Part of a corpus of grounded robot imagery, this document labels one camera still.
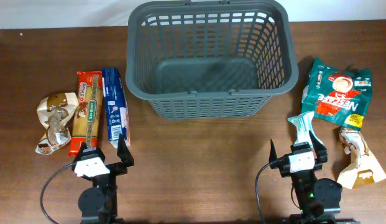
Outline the beige brown snack bag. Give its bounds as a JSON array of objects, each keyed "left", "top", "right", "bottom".
[{"left": 337, "top": 127, "right": 386, "bottom": 189}]

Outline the San Remo spaghetti pack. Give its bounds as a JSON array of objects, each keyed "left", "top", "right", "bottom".
[{"left": 68, "top": 71, "right": 103, "bottom": 157}]

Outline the grey plastic shopping basket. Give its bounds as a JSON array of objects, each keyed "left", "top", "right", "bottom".
[{"left": 126, "top": 0, "right": 299, "bottom": 119}]

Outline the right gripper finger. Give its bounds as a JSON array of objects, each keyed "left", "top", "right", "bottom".
[
  {"left": 309, "top": 131, "right": 328, "bottom": 159},
  {"left": 269, "top": 139, "right": 278, "bottom": 164}
]

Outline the crumpled beige clear wrapper bag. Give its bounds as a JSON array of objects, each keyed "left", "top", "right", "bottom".
[{"left": 35, "top": 92, "right": 78, "bottom": 155}]

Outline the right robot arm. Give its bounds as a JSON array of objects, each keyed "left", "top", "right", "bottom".
[{"left": 269, "top": 131, "right": 356, "bottom": 224}]

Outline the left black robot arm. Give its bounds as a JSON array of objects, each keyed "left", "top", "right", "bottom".
[{"left": 72, "top": 134, "right": 134, "bottom": 224}]

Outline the green Nescafe coffee bag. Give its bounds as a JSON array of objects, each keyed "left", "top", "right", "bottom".
[{"left": 301, "top": 57, "right": 372, "bottom": 131}]

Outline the left black cable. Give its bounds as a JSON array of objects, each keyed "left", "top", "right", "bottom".
[{"left": 39, "top": 162, "right": 76, "bottom": 224}]

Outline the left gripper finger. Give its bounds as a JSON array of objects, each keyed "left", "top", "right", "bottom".
[
  {"left": 75, "top": 142, "right": 87, "bottom": 159},
  {"left": 117, "top": 134, "right": 134, "bottom": 165}
]

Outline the blue pasta pack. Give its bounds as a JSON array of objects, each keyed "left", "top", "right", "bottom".
[{"left": 102, "top": 67, "right": 131, "bottom": 149}]

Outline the light teal tissue pack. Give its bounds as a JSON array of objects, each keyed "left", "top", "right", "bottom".
[{"left": 287, "top": 111, "right": 323, "bottom": 147}]

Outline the black cable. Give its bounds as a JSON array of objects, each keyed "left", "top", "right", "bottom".
[
  {"left": 254, "top": 159, "right": 282, "bottom": 224},
  {"left": 39, "top": 162, "right": 76, "bottom": 224}
]

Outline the right black cable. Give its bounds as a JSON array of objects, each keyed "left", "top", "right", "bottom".
[{"left": 254, "top": 159, "right": 282, "bottom": 224}]

